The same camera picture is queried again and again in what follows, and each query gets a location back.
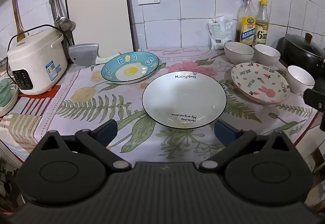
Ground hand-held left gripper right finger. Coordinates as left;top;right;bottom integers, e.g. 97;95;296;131
199;119;296;172

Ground steel cleaver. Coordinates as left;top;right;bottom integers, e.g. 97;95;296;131
68;43;120;66

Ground metal ladle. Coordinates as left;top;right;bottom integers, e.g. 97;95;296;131
49;0;77;33

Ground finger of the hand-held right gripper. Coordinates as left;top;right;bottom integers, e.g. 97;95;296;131
303;89;325;113

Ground white salt bag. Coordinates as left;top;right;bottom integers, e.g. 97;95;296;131
207;16;234;50

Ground black pot with lid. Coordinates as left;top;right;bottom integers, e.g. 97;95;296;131
276;33;325;75

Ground yellow label cooking wine bottle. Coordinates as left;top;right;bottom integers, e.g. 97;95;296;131
235;0;256;46

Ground white rice cooker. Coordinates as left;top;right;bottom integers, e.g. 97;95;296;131
7;26;68;95

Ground white bowl with dark rim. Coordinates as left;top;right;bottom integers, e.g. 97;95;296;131
224;41;255;65
254;44;281;66
287;65;316;95

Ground white plate with black lettering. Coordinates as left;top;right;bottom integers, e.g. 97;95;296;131
142;71;227;128

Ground striped cloth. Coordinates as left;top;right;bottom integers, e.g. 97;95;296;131
0;87;61;161

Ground rice cooker black cord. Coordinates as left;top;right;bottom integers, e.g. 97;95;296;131
6;24;75;80

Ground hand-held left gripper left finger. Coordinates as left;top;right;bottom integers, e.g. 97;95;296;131
33;119;129;172

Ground clear vinegar bottle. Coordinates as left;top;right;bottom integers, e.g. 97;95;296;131
253;0;270;45

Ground pink rabbit print plate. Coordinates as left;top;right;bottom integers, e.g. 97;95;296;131
231;62;290;105

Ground cream cutting board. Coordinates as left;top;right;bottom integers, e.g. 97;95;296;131
63;0;136;58

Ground floral tablecloth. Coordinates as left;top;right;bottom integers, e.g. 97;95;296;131
33;46;320;163

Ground wooden spatula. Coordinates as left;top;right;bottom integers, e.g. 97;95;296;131
11;0;29;43

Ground blue fried egg plate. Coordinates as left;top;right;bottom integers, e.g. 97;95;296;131
101;51;160;84

